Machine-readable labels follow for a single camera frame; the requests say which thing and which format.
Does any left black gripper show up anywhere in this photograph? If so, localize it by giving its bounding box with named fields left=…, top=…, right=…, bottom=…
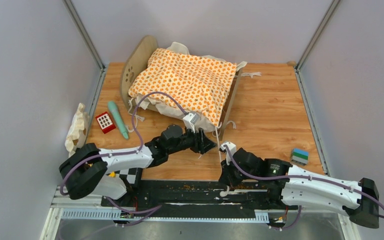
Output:
left=167, top=123, right=219, bottom=156

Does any white rope tie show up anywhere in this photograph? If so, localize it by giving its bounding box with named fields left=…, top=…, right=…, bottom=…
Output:
left=211, top=123, right=223, bottom=163

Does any yellow duck print blanket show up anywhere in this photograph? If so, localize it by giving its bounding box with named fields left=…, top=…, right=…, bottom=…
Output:
left=128, top=47, right=247, bottom=132

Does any wooden pet bed frame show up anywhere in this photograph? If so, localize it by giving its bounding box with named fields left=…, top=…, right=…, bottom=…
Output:
left=119, top=35, right=244, bottom=135

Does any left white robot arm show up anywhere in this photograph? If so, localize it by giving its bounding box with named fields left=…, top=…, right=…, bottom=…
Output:
left=59, top=113, right=217, bottom=207

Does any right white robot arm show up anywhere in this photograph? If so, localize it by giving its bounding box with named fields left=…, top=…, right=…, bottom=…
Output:
left=219, top=142, right=380, bottom=229

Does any blue green small block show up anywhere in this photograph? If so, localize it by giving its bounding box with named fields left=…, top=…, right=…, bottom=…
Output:
left=290, top=148, right=309, bottom=166

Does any black white checkerboard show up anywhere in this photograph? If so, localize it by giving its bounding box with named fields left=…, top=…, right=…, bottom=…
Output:
left=107, top=168, right=143, bottom=188

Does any teal cylinder toy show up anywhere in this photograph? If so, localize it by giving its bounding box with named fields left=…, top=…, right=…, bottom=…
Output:
left=107, top=101, right=129, bottom=140

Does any red window toy block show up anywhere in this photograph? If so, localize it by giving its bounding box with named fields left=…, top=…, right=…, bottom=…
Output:
left=95, top=112, right=116, bottom=134

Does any white duck pillow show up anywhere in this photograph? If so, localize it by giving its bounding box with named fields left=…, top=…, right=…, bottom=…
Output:
left=64, top=103, right=90, bottom=157

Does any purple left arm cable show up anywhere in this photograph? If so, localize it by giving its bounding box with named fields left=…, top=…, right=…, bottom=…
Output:
left=59, top=91, right=193, bottom=220

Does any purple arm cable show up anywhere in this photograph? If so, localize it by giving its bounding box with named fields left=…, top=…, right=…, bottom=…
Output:
left=59, top=91, right=193, bottom=220
left=222, top=148, right=384, bottom=226

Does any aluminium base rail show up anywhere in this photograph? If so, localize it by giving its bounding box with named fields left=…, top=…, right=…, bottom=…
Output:
left=43, top=178, right=362, bottom=224

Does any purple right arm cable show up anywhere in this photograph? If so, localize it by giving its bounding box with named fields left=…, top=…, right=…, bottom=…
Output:
left=222, top=148, right=384, bottom=226

